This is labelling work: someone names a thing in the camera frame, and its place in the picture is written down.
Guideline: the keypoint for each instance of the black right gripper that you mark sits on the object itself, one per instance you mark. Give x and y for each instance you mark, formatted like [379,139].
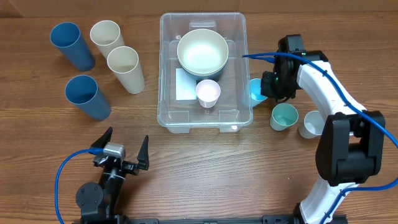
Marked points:
[269,90]

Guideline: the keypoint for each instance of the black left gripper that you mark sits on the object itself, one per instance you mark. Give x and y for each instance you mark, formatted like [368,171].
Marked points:
[142,157]

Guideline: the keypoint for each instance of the light blue small cup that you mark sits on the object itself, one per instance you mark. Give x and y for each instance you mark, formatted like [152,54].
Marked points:
[256,96]

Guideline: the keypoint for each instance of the pink small cup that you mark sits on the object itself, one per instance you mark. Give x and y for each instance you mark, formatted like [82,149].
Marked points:
[208,92]

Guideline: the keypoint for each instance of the cream bowl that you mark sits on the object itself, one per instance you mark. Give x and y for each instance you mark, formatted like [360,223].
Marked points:
[202,44]
[203,68]

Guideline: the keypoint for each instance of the dark blue bowl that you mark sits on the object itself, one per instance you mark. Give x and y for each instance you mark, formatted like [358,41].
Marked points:
[216,76]

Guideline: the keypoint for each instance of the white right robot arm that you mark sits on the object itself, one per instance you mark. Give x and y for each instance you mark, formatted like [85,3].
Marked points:
[351,143]

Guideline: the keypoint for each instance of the mint green small cup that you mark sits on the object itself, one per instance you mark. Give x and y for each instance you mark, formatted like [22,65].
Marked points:
[283,116]

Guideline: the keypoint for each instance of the grey small cup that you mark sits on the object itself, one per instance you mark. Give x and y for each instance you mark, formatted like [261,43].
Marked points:
[312,125]

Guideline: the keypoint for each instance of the dark blue tall cup front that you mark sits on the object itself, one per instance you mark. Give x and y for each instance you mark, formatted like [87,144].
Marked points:
[84,92]

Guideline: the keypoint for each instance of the dark blue tall cup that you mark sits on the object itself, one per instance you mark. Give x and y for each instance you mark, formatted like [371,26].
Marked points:
[67,37]
[84,92]

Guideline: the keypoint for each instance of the clear plastic storage bin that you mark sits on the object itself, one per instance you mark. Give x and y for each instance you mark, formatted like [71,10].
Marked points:
[233,109]

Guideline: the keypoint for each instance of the cream tall cup front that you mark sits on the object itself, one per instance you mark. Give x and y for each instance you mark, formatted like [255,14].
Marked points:
[124,62]

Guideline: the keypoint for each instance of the cream tall cup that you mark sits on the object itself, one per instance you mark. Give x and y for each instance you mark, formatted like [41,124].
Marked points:
[124,62]
[106,35]

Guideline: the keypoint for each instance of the white label in bin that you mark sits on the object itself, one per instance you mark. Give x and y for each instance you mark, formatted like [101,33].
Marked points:
[185,86]

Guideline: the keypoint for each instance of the cream tall cup rear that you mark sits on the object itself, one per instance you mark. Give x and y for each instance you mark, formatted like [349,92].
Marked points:
[106,35]

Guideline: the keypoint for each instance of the dark blue tall cup rear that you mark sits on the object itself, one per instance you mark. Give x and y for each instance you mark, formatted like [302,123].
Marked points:
[67,37]

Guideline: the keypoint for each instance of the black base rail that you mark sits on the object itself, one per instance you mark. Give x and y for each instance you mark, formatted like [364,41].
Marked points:
[266,219]

